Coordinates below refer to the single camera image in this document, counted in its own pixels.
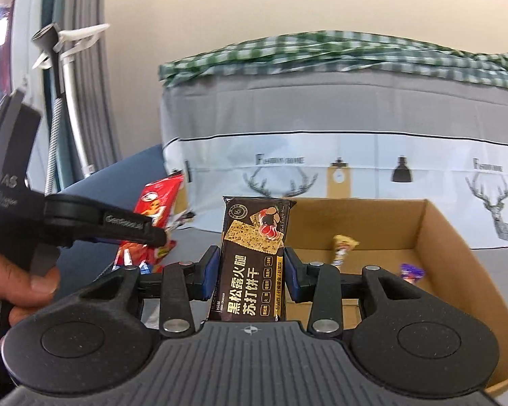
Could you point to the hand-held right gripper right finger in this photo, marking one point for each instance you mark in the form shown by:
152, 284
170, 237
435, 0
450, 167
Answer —
295, 279

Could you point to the gold snack packet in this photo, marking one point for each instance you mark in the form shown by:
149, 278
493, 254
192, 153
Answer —
343, 247

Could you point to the silver metal tube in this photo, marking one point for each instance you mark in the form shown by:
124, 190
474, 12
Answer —
78, 127

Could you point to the cardboard box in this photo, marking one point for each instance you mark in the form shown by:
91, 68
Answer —
448, 241

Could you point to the person's left hand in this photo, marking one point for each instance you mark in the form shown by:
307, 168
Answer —
8, 283

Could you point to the red snack packet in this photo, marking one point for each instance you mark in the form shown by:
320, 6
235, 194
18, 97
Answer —
156, 203

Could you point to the white plastic hanger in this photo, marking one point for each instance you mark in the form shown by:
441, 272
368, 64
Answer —
82, 34

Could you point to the grey sofa seat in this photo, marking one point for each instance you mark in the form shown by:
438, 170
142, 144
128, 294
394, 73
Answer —
503, 270

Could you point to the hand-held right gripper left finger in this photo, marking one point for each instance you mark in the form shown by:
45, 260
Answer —
209, 275

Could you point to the small white printed packet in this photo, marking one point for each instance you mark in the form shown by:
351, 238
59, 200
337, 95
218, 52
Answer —
181, 218

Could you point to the deer print bed sheet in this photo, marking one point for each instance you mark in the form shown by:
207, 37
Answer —
321, 114

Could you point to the black rack clamp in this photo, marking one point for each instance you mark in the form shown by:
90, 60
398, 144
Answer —
51, 50

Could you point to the purple candy packet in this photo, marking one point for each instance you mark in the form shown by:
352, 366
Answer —
411, 273

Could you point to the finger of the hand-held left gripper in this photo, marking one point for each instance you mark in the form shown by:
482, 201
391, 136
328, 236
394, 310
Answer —
131, 226

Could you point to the dark brown cracker packet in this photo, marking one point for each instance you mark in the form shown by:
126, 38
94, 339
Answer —
254, 262

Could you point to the grey curtain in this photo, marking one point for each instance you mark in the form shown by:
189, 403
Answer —
93, 93

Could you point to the green checked blanket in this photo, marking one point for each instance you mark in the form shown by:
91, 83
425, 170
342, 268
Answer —
321, 46

